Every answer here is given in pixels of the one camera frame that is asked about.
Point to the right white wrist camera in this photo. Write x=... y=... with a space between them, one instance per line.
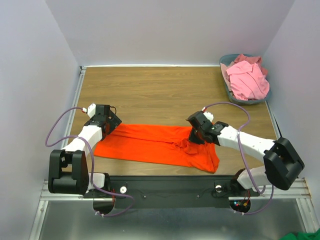
x=208 y=114

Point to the green cloth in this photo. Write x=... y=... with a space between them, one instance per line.
x=302 y=236

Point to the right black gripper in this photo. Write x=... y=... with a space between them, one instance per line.
x=195 y=135

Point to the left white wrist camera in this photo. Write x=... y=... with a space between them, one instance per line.
x=90 y=110

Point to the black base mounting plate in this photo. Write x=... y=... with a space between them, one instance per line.
x=177 y=191

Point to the right aluminium side rail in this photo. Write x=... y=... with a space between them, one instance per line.
x=282 y=129

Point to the aluminium frame rail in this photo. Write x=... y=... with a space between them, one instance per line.
x=299 y=190

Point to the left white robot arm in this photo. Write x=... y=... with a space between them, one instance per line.
x=68 y=169

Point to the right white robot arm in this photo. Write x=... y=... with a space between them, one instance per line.
x=281 y=162

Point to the orange t shirt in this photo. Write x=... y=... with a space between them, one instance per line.
x=158 y=144

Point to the dusty pink t shirt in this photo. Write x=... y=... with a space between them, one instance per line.
x=252 y=60

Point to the teal laundry basket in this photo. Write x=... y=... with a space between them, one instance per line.
x=227 y=60

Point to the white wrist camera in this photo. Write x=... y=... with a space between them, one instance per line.
x=90 y=110
x=208 y=114

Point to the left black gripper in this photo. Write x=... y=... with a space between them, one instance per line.
x=114 y=122

